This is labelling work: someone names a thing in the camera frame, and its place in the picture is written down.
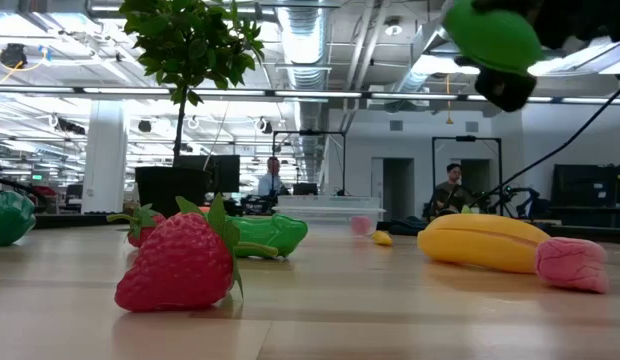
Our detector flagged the yellow hanging cord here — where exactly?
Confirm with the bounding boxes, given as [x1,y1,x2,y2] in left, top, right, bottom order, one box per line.
[444,73,455,126]

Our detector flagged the green toy pea pod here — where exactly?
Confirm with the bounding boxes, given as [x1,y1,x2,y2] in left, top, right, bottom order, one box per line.
[224,213,310,260]

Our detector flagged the green toy avocado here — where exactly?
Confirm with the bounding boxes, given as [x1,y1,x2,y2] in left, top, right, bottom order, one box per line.
[442,0,545,76]

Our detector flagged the dark green toy bell pepper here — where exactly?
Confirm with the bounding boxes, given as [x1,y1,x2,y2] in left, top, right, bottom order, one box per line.
[0,190,37,248]

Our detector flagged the black cabinet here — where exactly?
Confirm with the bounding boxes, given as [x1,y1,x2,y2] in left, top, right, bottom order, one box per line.
[549,163,620,229]

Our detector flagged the dark blue cloth, white label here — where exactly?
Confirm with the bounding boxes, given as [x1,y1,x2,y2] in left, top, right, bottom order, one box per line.
[388,215,431,236]

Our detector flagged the clear plastic tupperware container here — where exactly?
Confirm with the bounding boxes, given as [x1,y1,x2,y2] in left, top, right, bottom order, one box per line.
[273,195,387,237]

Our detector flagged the green potted plant, black pot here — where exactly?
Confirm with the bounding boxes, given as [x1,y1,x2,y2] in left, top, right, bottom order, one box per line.
[118,0,265,219]

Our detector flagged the silver ventilation duct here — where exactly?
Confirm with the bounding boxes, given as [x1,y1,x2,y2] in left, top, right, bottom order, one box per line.
[277,0,332,184]

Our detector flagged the black monitor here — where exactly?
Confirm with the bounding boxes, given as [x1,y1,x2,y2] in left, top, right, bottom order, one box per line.
[177,154,241,194]

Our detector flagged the pink toy fruit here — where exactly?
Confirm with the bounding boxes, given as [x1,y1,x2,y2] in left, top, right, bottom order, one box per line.
[534,236,610,295]
[349,215,378,237]

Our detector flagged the yellow toy banana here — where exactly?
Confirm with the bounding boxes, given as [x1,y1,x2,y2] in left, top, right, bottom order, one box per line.
[416,213,552,275]

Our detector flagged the white pillar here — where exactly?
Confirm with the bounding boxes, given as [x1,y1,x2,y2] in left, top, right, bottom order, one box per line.
[81,99,129,215]

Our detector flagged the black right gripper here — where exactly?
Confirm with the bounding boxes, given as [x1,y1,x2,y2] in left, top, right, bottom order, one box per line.
[470,0,620,114]

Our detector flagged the red toy strawberry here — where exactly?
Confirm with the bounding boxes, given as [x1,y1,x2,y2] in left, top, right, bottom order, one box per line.
[106,203,167,249]
[113,193,280,314]

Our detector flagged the person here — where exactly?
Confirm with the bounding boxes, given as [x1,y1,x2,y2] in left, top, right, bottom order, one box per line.
[257,156,291,197]
[428,162,480,220]

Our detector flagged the black rig frame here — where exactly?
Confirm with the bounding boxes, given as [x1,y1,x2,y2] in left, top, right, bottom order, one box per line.
[271,129,348,197]
[431,135,504,214]

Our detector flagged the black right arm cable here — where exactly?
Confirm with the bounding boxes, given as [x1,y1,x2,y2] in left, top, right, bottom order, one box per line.
[482,79,620,209]

